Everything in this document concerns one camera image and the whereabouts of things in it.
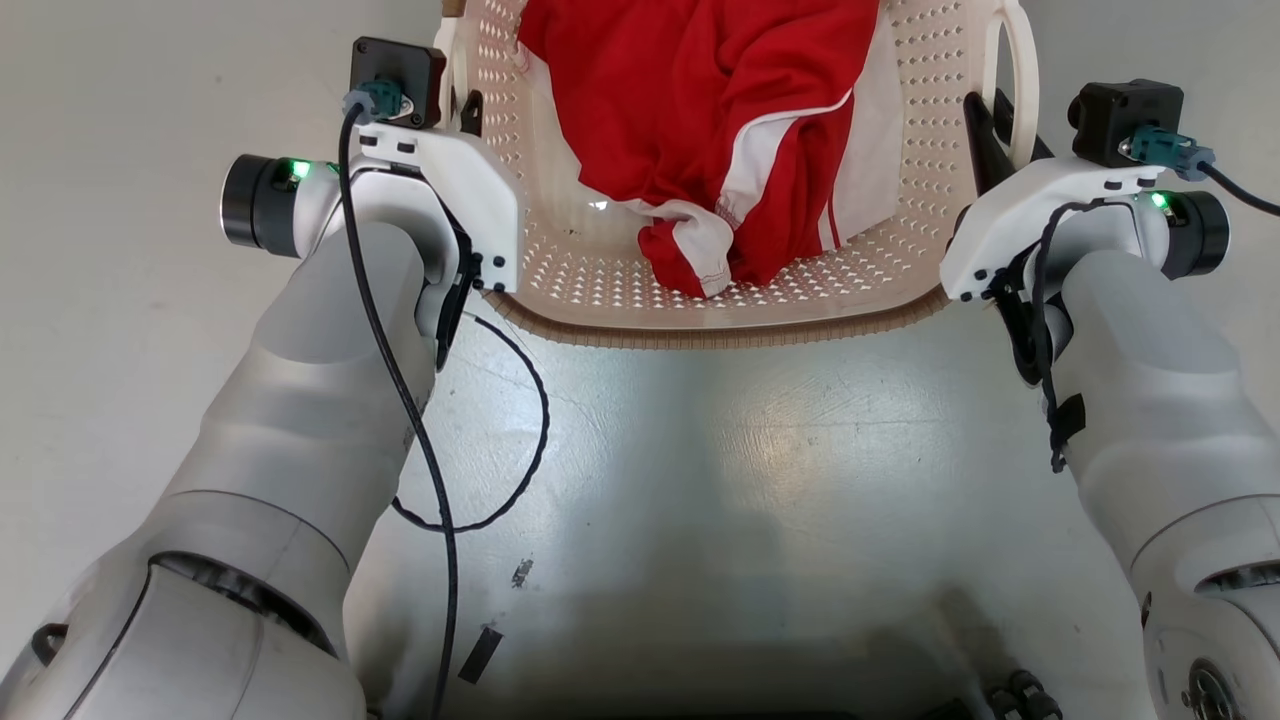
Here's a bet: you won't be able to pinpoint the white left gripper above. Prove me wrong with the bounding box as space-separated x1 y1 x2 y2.
350 90 526 295

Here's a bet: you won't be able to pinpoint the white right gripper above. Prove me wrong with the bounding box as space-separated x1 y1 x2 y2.
939 89 1168 302

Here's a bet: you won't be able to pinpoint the beige perforated plastic laundry basket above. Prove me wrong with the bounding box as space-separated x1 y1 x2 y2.
433 0 1042 351

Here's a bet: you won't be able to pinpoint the red and white garment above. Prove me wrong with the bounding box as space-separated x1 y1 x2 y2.
515 0 907 300

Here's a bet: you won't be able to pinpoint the black tape strip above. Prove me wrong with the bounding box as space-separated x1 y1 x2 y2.
458 624 505 685

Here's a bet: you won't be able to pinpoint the thin black right gripper cable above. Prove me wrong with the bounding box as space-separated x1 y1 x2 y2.
1028 198 1106 474

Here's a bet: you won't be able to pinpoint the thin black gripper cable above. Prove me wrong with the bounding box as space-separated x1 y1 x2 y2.
1028 198 1106 474
390 310 552 534

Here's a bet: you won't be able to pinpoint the thick black right camera cable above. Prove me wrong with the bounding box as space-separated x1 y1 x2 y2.
1120 124 1280 218

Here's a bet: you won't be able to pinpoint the thick black camera cable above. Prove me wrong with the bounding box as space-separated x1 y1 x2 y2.
1120 124 1280 218
337 82 461 720

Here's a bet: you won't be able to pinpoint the thick black left camera cable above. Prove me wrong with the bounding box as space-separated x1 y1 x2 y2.
337 82 461 720

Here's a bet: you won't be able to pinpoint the thin black left gripper cable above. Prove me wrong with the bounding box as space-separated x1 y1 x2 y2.
390 310 552 534

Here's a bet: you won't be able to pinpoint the black cable connectors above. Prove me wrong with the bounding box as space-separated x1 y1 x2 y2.
925 668 1065 720

